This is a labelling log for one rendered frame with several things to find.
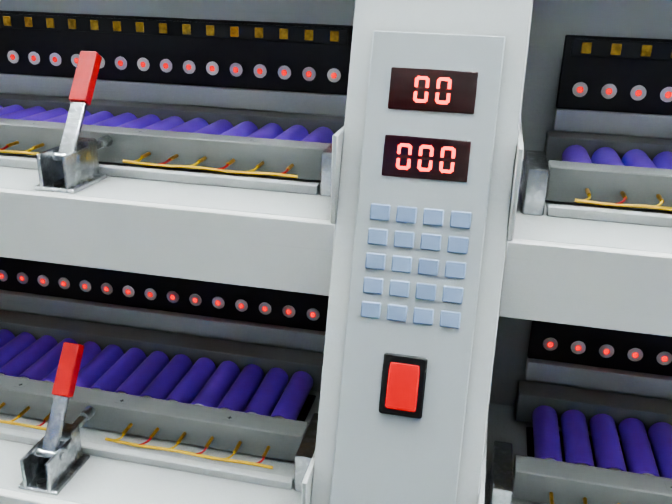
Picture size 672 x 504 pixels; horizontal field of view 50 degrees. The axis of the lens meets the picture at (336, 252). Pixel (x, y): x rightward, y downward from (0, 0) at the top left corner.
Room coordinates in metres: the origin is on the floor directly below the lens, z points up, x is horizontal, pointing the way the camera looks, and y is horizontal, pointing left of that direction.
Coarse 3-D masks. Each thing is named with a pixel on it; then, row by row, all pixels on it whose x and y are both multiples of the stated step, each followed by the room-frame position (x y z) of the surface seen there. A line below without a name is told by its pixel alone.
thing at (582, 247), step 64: (576, 64) 0.54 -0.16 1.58; (640, 64) 0.53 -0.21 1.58; (576, 128) 0.54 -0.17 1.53; (640, 128) 0.54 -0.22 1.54; (512, 192) 0.38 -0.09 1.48; (576, 192) 0.44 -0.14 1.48; (640, 192) 0.44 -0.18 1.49; (512, 256) 0.38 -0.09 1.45; (576, 256) 0.38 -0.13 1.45; (640, 256) 0.37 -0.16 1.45; (576, 320) 0.39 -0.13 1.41; (640, 320) 0.38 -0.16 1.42
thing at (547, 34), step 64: (0, 0) 0.67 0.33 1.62; (64, 0) 0.66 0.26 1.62; (128, 0) 0.64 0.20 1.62; (192, 0) 0.63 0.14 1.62; (256, 0) 0.62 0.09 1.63; (320, 0) 0.61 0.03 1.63; (576, 0) 0.57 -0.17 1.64; (640, 0) 0.56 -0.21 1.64; (512, 320) 0.57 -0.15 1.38; (512, 384) 0.57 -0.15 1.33
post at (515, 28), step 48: (384, 0) 0.40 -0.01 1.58; (432, 0) 0.39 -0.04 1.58; (480, 0) 0.39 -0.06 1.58; (528, 0) 0.38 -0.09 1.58; (336, 240) 0.40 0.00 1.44; (336, 288) 0.40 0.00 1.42; (480, 288) 0.38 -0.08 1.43; (336, 336) 0.40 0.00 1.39; (480, 336) 0.38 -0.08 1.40; (336, 384) 0.40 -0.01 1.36; (480, 384) 0.38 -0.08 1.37; (480, 432) 0.38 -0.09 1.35; (480, 480) 0.38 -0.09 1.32
